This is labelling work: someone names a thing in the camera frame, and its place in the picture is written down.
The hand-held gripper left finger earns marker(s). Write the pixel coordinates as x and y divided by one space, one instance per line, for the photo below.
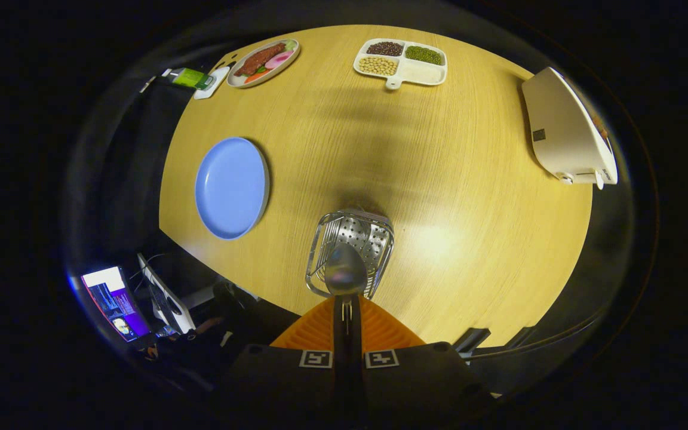
284 382

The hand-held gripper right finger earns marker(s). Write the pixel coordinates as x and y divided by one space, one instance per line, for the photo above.
415 382

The white toaster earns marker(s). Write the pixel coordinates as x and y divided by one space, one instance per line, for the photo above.
562 131

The black rectangular bar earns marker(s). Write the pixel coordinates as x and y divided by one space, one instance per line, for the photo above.
523 336
471 339

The blue round plate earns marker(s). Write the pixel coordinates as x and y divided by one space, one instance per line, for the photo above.
230 188

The white monitor stand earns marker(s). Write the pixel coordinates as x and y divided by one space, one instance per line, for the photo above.
168 298

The green drink bottle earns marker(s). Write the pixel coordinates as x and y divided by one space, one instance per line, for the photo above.
192 77

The lit computer monitor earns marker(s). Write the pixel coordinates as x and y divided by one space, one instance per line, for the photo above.
117 304

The white square coaster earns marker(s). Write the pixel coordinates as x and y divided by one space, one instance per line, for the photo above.
217 80

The metal spoon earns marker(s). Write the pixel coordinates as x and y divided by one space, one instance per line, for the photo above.
346 272

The oval plate with food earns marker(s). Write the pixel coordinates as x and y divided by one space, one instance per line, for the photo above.
263 60

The white divided bean tray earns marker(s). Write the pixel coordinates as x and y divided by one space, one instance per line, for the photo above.
424 73

